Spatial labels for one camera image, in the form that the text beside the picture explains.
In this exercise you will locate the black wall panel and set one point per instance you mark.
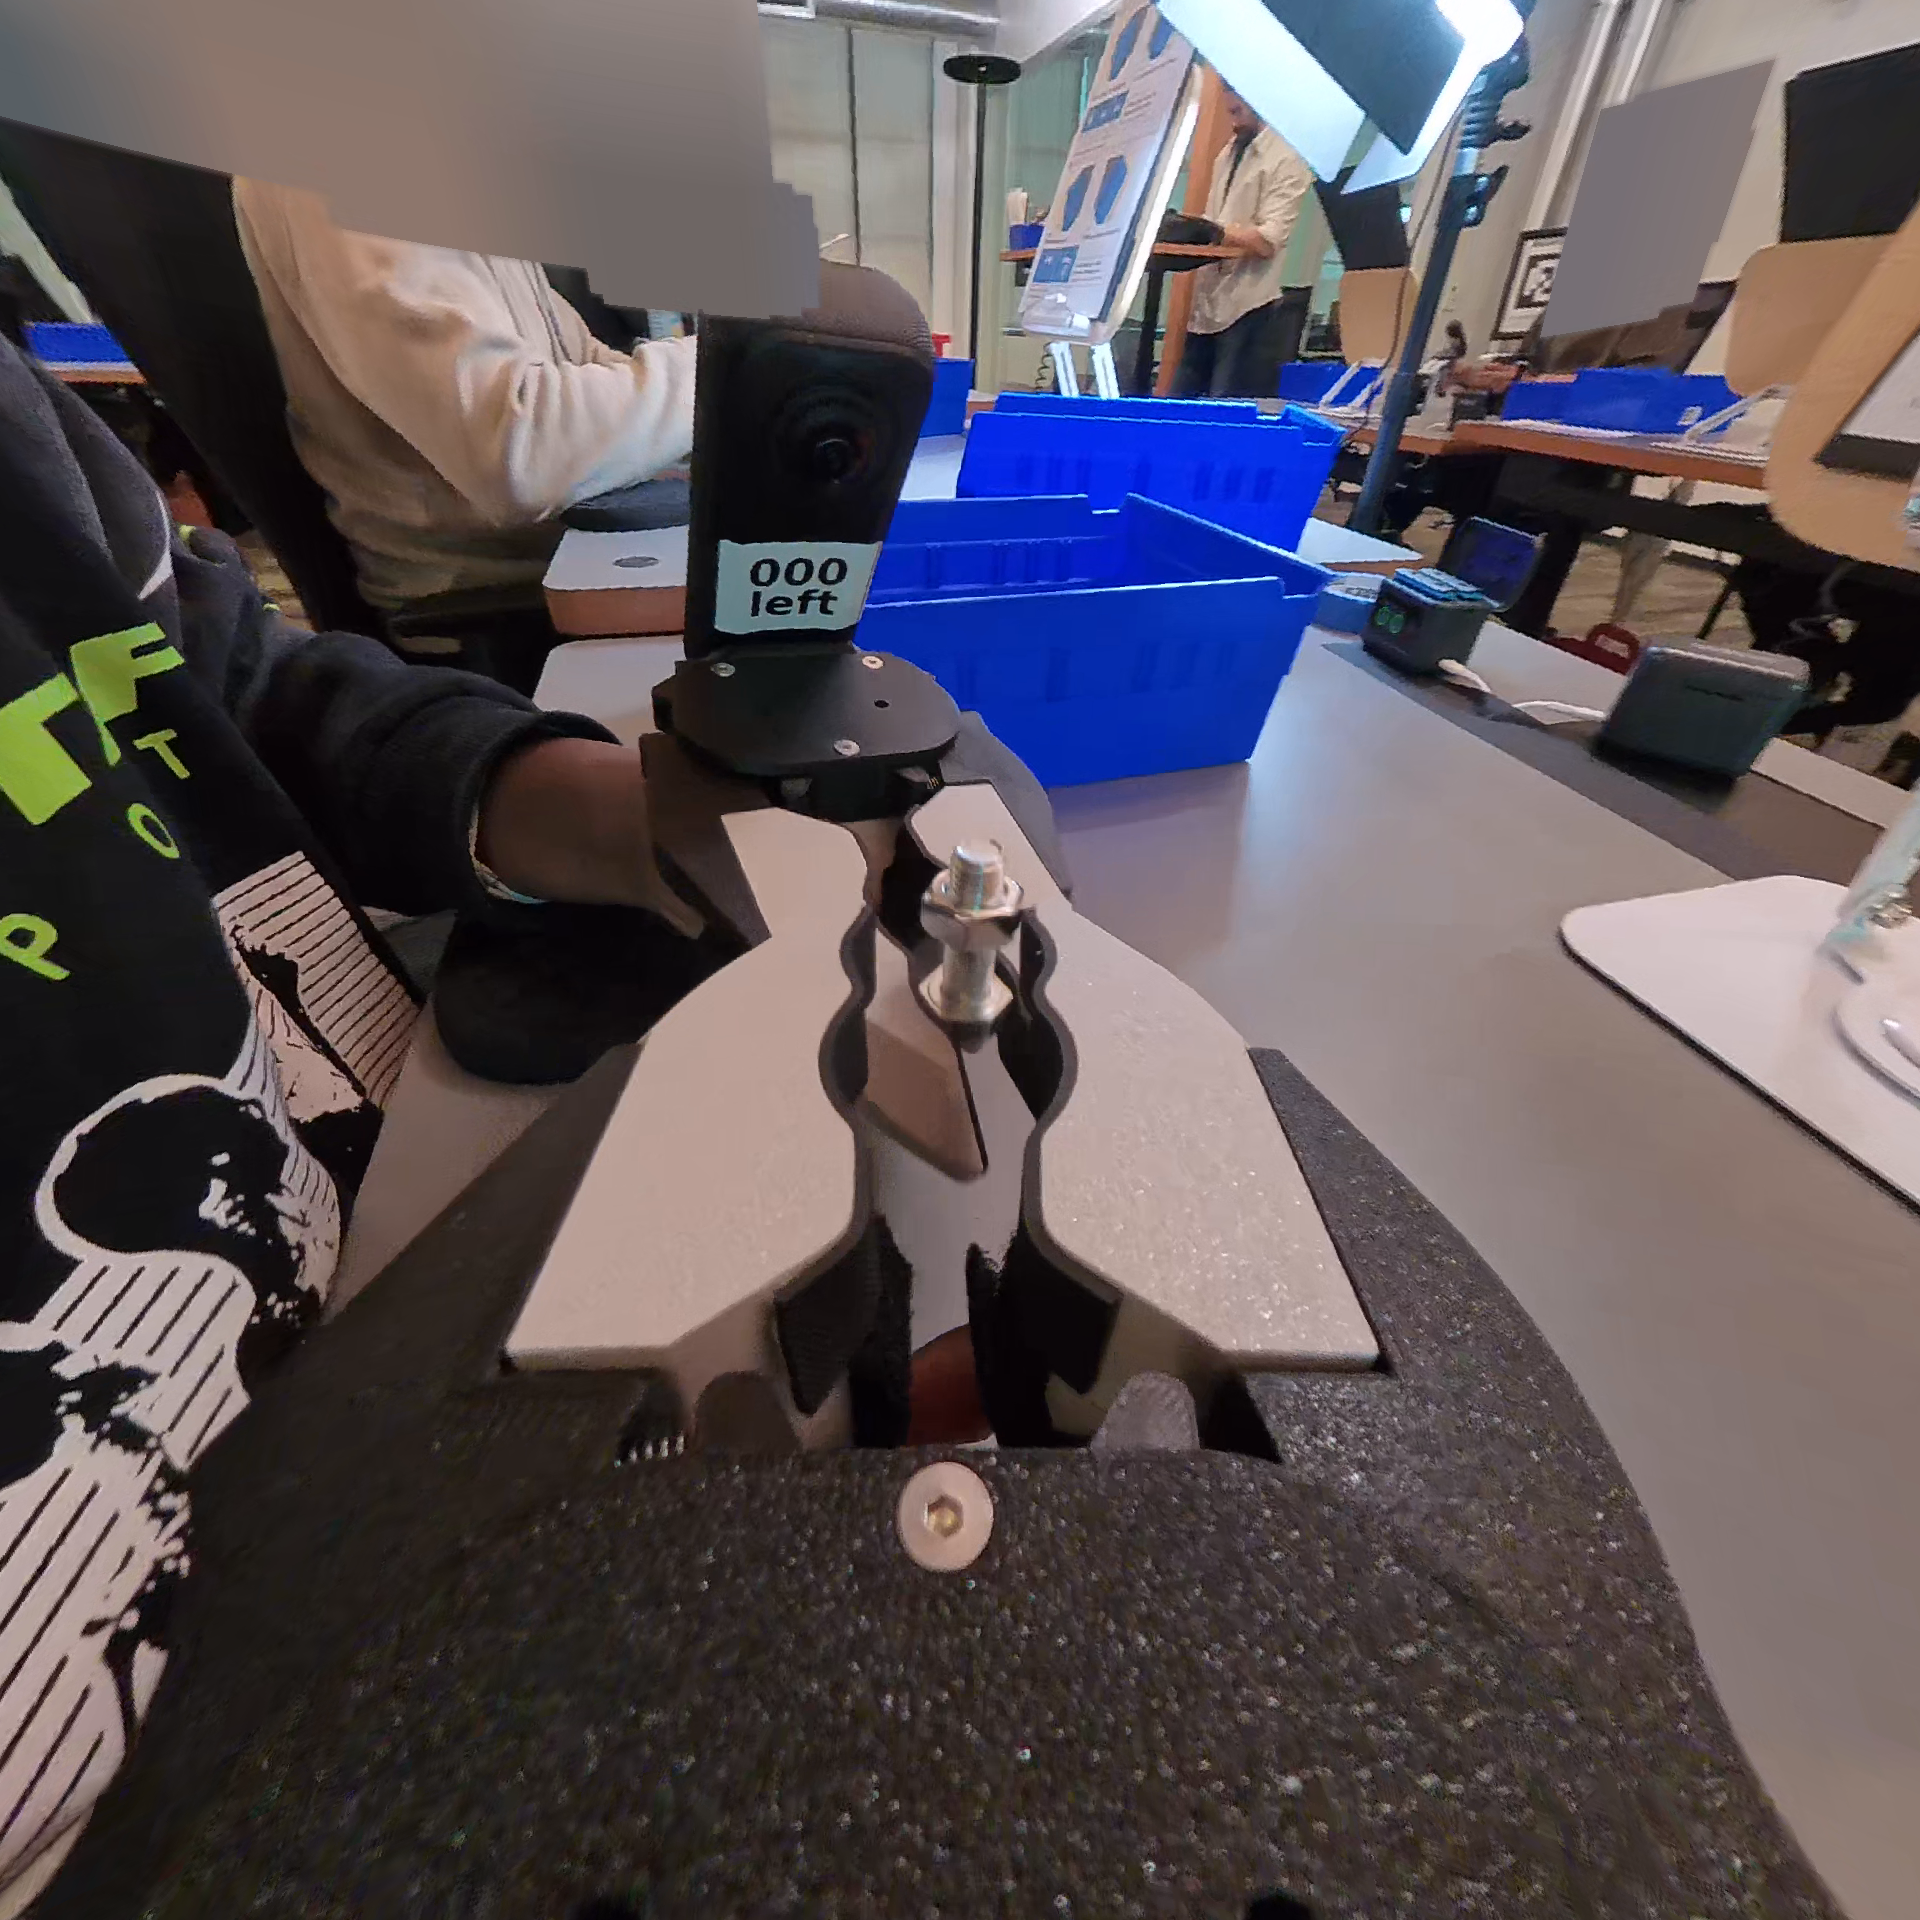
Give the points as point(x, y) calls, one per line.
point(1852, 143)

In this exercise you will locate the black office chair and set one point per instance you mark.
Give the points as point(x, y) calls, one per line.
point(166, 346)

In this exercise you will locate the black floor lamp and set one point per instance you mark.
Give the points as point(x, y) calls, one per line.
point(985, 71)

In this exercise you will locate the long steel hex bolt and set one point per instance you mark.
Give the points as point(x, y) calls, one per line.
point(961, 984)

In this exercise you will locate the black battery charger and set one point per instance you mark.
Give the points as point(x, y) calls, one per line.
point(1425, 623)

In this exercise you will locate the black wrist rest pad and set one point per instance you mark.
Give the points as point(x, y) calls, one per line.
point(541, 1005)
point(630, 512)

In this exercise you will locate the studio light panel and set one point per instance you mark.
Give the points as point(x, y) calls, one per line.
point(1350, 77)

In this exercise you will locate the person's left hand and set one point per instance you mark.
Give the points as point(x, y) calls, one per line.
point(586, 840)

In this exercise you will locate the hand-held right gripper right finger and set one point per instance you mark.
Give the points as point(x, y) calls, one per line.
point(1201, 1202)

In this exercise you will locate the person's left forearm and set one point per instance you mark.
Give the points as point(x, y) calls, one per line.
point(359, 735)

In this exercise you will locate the steel hex nut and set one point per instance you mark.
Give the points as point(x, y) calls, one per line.
point(973, 902)

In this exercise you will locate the person's printed black shirt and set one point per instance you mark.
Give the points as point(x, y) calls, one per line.
point(121, 1125)

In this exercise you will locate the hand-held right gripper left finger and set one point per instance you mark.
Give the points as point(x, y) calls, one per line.
point(692, 1186)

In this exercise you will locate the blue plastic bin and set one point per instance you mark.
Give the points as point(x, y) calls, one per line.
point(1156, 466)
point(1109, 676)
point(946, 398)

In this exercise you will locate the printed marker sign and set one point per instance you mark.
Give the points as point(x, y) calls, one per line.
point(1531, 284)

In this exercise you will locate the instruction sheet on stand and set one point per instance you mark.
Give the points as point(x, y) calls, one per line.
point(1102, 181)

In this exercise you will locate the dark grey case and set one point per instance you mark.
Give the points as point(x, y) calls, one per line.
point(1705, 715)

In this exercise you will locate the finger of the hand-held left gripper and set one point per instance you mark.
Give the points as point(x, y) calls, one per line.
point(811, 885)
point(974, 827)

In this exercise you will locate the white display stand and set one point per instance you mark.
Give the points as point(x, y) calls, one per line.
point(1725, 990)

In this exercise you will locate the blue tape roll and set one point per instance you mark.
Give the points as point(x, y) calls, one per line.
point(1343, 610)

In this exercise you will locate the person's right hand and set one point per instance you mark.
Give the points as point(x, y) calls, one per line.
point(950, 1389)

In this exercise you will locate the row of small blue bins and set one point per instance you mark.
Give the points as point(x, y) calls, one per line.
point(1606, 398)

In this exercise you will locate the wood-top desk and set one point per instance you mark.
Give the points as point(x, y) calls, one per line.
point(1590, 447)

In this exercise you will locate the red bag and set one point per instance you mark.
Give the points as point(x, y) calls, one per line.
point(1606, 653)

